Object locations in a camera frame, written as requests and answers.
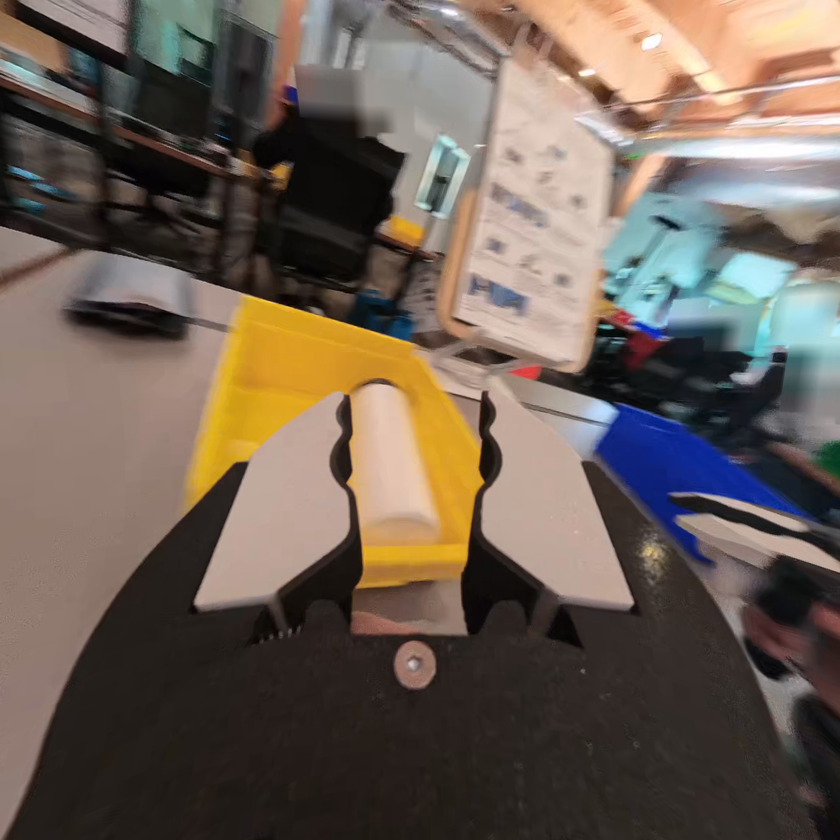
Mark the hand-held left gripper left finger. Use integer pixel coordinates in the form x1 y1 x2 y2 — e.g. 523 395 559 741
193 392 364 631

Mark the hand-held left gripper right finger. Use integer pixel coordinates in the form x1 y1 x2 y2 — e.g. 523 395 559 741
462 390 636 636

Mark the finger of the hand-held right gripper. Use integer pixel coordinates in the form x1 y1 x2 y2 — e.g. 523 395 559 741
668 493 816 536
675 514 840 574

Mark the blue plastic bin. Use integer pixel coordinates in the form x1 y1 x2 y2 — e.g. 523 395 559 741
594 403 811 565

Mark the white plastic bottle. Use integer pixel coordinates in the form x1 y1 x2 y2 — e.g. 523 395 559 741
348 382 442 546

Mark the yellow plastic bin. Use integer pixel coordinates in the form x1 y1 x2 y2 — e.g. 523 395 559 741
184 295 483 588

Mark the person's left hand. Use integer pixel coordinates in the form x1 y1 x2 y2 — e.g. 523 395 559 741
352 610 427 636

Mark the grey and black pouch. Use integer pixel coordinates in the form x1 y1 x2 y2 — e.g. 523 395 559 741
62 252 198 340

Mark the printed instruction sheet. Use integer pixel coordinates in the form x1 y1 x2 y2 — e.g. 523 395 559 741
453 62 614 362

